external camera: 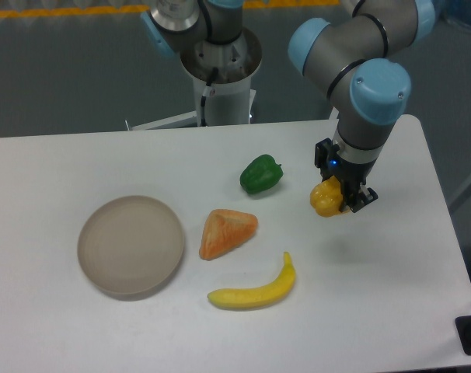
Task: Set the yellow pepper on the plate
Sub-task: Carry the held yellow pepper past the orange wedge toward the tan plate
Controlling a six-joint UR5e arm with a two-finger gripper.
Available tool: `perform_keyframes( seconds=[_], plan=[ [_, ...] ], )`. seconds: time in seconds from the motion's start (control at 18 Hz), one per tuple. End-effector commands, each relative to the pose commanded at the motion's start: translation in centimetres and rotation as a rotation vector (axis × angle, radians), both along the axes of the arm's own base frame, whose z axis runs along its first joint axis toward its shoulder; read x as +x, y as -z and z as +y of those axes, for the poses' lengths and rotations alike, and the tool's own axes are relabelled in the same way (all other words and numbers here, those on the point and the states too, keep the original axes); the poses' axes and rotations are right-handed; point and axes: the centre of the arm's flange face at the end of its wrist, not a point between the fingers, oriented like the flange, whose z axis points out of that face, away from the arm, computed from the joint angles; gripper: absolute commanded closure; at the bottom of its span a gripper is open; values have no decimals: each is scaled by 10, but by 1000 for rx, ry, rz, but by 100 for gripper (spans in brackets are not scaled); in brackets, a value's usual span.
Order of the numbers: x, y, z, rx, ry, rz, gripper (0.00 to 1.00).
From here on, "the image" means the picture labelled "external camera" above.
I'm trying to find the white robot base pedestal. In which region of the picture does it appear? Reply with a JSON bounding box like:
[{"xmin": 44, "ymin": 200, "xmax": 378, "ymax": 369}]
[{"xmin": 128, "ymin": 27, "xmax": 262, "ymax": 131}]

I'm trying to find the yellow toy banana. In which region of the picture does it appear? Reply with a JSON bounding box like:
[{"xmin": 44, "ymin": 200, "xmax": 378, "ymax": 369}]
[{"xmin": 208, "ymin": 252, "xmax": 297, "ymax": 311}]

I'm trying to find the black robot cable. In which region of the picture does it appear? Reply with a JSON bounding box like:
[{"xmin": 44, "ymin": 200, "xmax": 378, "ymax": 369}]
[{"xmin": 198, "ymin": 67, "xmax": 220, "ymax": 127}]

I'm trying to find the orange toy sandwich wedge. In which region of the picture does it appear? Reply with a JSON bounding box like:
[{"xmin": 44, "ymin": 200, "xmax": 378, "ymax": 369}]
[{"xmin": 199, "ymin": 209, "xmax": 259, "ymax": 260}]

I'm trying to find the yellow toy pepper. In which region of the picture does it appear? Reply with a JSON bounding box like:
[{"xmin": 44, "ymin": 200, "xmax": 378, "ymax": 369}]
[{"xmin": 309, "ymin": 176, "xmax": 350, "ymax": 218}]

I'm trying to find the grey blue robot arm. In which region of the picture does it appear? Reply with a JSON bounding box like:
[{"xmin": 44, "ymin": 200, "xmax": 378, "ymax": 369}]
[{"xmin": 141, "ymin": 1, "xmax": 437, "ymax": 212}]

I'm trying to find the beige round plate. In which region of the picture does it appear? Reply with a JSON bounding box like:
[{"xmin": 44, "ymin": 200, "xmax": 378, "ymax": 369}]
[{"xmin": 77, "ymin": 196, "xmax": 185, "ymax": 301}]

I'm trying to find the green toy pepper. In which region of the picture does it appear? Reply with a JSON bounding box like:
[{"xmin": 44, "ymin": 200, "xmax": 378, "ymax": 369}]
[{"xmin": 239, "ymin": 154, "xmax": 284, "ymax": 195}]

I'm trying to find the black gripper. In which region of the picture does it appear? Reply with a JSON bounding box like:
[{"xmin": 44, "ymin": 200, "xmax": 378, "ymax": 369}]
[{"xmin": 314, "ymin": 138, "xmax": 378, "ymax": 213}]

